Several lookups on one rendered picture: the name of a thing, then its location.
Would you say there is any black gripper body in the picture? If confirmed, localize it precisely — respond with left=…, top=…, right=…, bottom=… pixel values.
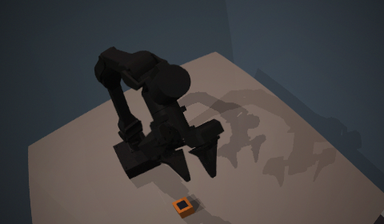
left=150, top=103, right=224, bottom=160

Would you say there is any orange cube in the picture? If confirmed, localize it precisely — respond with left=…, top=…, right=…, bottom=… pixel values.
left=172, top=197, right=194, bottom=218

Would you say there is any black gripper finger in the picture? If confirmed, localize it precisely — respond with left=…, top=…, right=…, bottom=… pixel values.
left=157, top=149, right=190, bottom=182
left=188, top=135, right=220, bottom=178

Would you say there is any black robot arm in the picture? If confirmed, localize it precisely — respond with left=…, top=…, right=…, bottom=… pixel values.
left=94, top=46, right=191, bottom=158

